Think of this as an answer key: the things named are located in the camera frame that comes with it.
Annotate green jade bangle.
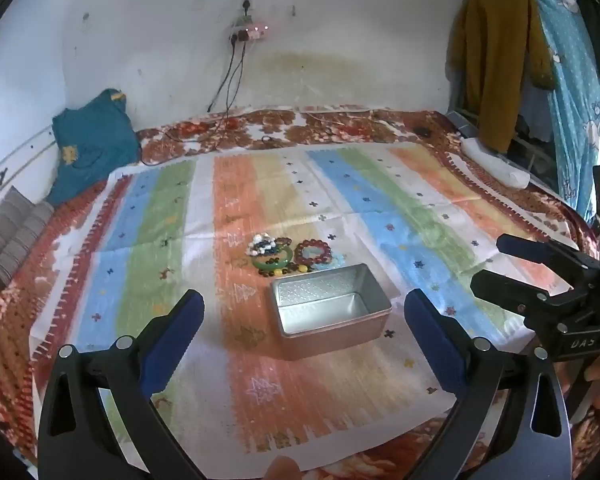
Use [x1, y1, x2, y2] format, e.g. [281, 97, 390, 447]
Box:
[251, 252, 295, 271]

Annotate blue printed curtain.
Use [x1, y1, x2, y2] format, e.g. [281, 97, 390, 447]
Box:
[510, 0, 600, 221]

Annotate teal garment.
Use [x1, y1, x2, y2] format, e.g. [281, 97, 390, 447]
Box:
[46, 89, 142, 206]

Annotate striped colourful mat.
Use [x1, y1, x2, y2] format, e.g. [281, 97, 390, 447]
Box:
[30, 142, 573, 456]

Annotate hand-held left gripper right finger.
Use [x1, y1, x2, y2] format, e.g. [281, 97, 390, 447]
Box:
[402, 289, 578, 480]

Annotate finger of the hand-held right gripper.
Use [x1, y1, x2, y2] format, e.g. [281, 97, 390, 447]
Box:
[496, 233, 600, 288]
[470, 270, 574, 316]

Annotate red bead bracelet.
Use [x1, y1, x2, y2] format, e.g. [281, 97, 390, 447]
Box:
[295, 240, 335, 265]

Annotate person's left hand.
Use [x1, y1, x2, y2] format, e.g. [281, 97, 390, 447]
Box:
[265, 455, 302, 480]

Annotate white rolled cloth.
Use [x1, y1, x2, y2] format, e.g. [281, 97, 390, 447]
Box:
[461, 138, 531, 190]

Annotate mustard coat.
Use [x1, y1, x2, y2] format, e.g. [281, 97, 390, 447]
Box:
[450, 0, 556, 153]

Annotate amber and brown bead bracelet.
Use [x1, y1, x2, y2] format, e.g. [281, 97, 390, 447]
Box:
[257, 265, 311, 277]

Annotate grey striped pillow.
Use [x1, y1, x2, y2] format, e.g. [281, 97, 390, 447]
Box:
[0, 186, 33, 271]
[0, 202, 56, 291]

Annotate thin black cable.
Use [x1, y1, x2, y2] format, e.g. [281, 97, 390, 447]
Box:
[140, 112, 231, 166]

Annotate wall power strip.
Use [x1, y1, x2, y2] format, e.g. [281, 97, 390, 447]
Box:
[228, 22, 271, 42]

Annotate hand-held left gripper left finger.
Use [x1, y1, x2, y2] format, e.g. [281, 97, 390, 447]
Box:
[37, 289, 216, 480]

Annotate black power cables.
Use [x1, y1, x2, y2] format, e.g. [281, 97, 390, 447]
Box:
[207, 40, 247, 113]

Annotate white and black bead bracelet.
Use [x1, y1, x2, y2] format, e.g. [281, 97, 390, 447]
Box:
[247, 232, 281, 256]

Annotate silver metal tin box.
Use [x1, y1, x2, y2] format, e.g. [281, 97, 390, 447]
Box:
[270, 263, 393, 361]

